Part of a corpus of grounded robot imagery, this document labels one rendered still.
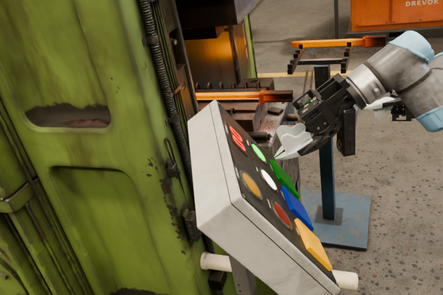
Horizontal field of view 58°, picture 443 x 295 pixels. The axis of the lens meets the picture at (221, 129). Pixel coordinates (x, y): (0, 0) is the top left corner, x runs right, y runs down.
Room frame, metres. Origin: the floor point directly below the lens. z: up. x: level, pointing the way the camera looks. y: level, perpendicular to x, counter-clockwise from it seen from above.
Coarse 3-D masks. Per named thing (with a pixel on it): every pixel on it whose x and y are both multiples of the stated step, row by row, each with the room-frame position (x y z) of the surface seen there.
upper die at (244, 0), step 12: (180, 0) 1.13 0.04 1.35; (192, 0) 1.11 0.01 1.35; (204, 0) 1.10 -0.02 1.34; (216, 0) 1.08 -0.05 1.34; (228, 0) 1.07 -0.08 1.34; (240, 0) 1.11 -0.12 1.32; (252, 0) 1.22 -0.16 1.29; (180, 12) 1.13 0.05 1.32; (192, 12) 1.11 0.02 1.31; (204, 12) 1.10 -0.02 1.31; (216, 12) 1.09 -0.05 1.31; (228, 12) 1.07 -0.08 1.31; (240, 12) 1.10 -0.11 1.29; (192, 24) 1.12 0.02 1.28; (204, 24) 1.10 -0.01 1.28; (216, 24) 1.09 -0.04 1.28; (228, 24) 1.08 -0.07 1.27
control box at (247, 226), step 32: (192, 128) 0.73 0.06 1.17; (224, 128) 0.65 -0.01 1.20; (192, 160) 0.61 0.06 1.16; (224, 160) 0.54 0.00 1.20; (256, 160) 0.66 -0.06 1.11; (224, 192) 0.47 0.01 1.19; (224, 224) 0.44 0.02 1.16; (256, 224) 0.44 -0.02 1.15; (256, 256) 0.44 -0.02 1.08; (288, 256) 0.44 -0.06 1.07; (288, 288) 0.44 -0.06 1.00; (320, 288) 0.44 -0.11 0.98
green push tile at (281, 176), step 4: (272, 160) 0.74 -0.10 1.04; (272, 164) 0.73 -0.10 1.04; (276, 164) 0.74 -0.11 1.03; (276, 168) 0.71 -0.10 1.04; (280, 168) 0.74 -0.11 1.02; (276, 172) 0.70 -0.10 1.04; (280, 172) 0.71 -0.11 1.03; (284, 172) 0.74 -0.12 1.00; (276, 176) 0.68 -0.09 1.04; (280, 176) 0.68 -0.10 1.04; (284, 176) 0.71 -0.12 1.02; (288, 176) 0.74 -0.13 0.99; (280, 180) 0.67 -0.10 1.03; (284, 180) 0.68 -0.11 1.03; (288, 180) 0.71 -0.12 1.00; (284, 184) 0.67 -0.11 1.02; (288, 184) 0.68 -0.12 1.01; (292, 184) 0.71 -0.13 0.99; (288, 188) 0.68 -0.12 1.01; (292, 188) 0.68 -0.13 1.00; (292, 192) 0.68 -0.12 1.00; (296, 192) 0.68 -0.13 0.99; (296, 196) 0.68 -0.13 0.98
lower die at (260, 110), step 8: (248, 88) 1.27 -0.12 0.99; (264, 88) 1.25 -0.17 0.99; (200, 104) 1.22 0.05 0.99; (224, 104) 1.19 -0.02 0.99; (232, 104) 1.18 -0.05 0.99; (240, 104) 1.16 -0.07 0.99; (248, 104) 1.15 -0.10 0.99; (256, 104) 1.14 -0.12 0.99; (264, 104) 1.21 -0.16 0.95; (232, 112) 1.14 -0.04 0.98; (240, 112) 1.13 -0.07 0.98; (248, 112) 1.12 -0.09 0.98; (256, 112) 1.12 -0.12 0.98; (264, 112) 1.20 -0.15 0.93; (240, 120) 1.08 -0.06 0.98; (248, 120) 1.07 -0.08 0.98; (256, 120) 1.11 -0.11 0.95; (248, 128) 1.07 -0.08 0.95; (256, 128) 1.10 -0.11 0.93
